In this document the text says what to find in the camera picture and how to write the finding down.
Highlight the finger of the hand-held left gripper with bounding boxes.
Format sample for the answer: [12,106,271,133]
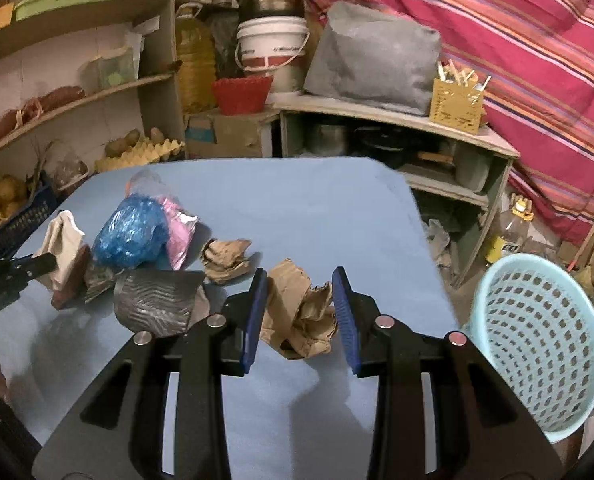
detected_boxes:
[4,254,58,286]

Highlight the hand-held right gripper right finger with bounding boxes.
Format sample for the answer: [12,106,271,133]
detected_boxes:
[331,266,565,480]

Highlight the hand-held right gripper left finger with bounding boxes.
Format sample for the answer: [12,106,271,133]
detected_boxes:
[31,267,270,480]

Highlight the beige printed snack packet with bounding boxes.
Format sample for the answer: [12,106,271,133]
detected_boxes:
[32,210,92,311]

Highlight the large brown paper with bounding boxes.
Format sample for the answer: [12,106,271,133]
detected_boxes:
[259,258,339,361]

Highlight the blue plastic bag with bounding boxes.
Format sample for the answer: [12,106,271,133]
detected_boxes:
[92,195,170,271]

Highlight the light blue plastic basket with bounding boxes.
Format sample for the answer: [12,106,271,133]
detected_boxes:
[464,252,594,445]

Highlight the dark blue plastic crate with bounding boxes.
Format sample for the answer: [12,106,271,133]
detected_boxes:
[0,185,58,266]

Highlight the dark crumpled wrapper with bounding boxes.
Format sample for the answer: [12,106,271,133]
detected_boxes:
[84,259,124,304]

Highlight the small crumpled brown paper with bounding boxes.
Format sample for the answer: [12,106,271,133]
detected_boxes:
[199,238,253,286]

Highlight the heap of yellow potatoes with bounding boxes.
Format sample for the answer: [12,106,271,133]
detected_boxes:
[0,174,30,238]

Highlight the clear plastic bag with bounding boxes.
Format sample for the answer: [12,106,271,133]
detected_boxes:
[42,140,90,192]

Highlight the grey ridged wrapper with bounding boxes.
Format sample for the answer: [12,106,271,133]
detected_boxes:
[113,270,205,338]

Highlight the pink foil packet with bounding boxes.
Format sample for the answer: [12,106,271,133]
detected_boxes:
[159,197,199,271]

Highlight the blue tablecloth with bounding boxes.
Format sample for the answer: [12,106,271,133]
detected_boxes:
[0,157,458,480]

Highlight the crumpled clear plastic bags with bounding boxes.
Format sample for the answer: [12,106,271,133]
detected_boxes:
[424,217,458,272]

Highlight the clear plastic wrap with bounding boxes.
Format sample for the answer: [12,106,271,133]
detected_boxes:
[126,169,165,201]

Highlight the yellow egg tray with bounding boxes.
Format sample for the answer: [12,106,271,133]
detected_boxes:
[94,139,185,173]

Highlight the red mesh sack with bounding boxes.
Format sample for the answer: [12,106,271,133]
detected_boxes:
[0,85,86,158]

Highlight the black pan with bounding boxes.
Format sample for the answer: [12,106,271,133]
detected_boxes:
[354,127,418,167]

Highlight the small metal pot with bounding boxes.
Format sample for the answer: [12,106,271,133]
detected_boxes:
[307,122,350,158]

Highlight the plastic oil bottle yellow label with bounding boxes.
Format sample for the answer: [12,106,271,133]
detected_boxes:
[484,194,534,266]

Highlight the brown cardboard box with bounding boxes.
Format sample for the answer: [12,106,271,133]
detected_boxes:
[184,107,280,161]

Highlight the grey pan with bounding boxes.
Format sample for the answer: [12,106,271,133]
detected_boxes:
[454,152,493,193]

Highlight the clear plastic container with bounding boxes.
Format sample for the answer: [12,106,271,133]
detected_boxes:
[84,47,142,91]

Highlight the low wooden cabinet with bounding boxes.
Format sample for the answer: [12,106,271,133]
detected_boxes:
[272,94,522,288]

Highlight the red scalloped plastic basket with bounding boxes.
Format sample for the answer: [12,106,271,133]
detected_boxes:
[211,76,274,116]

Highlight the yellow perforated utensil holder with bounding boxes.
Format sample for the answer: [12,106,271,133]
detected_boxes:
[429,77,485,135]

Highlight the yellow oil jug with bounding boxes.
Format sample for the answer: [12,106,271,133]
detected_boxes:
[174,2,219,113]

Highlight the grey fabric bag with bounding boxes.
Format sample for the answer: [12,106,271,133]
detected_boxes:
[303,1,443,117]

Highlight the green plastic tray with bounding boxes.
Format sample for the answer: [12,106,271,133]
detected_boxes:
[14,0,120,22]

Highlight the bundle of pale utensils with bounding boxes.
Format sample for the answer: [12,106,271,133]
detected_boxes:
[437,60,493,93]

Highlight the white plastic bucket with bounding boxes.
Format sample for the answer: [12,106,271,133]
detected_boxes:
[234,16,310,96]

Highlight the red striped blanket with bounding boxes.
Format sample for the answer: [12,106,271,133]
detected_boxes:
[292,0,594,248]

